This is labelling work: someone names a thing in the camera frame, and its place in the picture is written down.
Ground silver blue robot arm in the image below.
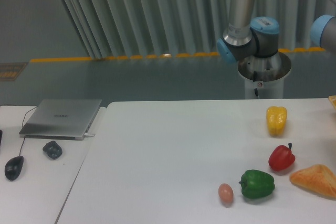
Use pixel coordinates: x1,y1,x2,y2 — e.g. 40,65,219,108
217,0,335,63

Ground black power adapter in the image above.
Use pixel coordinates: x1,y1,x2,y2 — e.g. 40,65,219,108
43,141,63,160

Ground red bell pepper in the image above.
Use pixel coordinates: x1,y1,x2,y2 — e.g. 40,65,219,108
268,143,296,172

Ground brown egg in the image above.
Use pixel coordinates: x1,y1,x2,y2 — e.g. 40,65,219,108
218,184,234,204

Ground yellow bell pepper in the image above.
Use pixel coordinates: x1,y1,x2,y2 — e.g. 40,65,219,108
266,106,287,136

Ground black computer mouse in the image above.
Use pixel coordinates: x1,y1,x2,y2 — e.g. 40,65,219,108
4,156,24,181

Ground silver closed laptop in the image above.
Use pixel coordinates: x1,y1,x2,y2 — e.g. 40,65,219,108
19,99,102,140

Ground grey pleated curtain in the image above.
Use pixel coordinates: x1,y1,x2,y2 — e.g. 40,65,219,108
63,0,335,59

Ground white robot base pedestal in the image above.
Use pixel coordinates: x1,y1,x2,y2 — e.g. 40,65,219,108
237,52,291,99

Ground triangular toasted bread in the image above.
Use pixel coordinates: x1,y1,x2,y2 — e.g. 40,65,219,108
289,164,335,198

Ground black mouse cable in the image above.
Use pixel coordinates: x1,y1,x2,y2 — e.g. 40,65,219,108
0,103,39,158

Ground green bell pepper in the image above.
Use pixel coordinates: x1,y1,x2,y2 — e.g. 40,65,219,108
239,169,275,199

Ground black device at edge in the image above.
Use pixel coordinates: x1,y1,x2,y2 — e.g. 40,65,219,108
0,130,3,146

